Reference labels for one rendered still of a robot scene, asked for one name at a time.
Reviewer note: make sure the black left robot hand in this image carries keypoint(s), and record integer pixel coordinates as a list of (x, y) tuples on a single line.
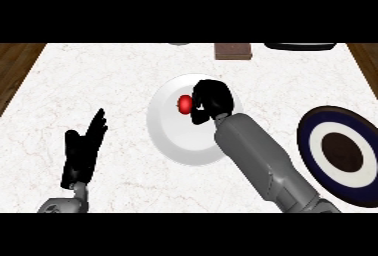
[(82, 156)]

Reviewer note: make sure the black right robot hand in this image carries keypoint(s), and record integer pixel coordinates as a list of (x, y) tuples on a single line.
[(213, 96)]

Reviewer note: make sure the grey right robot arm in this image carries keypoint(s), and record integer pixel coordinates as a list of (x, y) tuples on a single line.
[(267, 163)]

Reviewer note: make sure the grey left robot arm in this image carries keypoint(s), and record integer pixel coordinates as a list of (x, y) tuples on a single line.
[(67, 201)]

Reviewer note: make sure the white plate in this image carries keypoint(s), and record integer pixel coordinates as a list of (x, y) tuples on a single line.
[(182, 136)]

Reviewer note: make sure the dark blue ringed plate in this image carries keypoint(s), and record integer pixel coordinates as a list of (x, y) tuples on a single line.
[(340, 153)]

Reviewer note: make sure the brown wooden block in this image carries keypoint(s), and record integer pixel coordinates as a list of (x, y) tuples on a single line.
[(234, 51)]

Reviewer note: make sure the small grey object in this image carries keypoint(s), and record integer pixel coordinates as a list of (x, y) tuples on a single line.
[(180, 44)]

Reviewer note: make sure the black flat appliance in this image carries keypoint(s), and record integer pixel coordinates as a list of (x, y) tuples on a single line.
[(301, 46)]

